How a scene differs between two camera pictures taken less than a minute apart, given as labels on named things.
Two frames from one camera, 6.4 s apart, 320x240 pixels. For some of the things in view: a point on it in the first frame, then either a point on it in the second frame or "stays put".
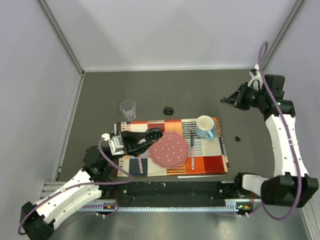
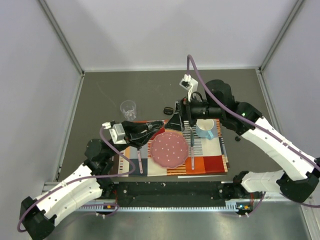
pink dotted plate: (170, 151) stays put
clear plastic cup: (128, 108) stays put
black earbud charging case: (168, 110) stays put
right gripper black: (238, 95) → (182, 107)
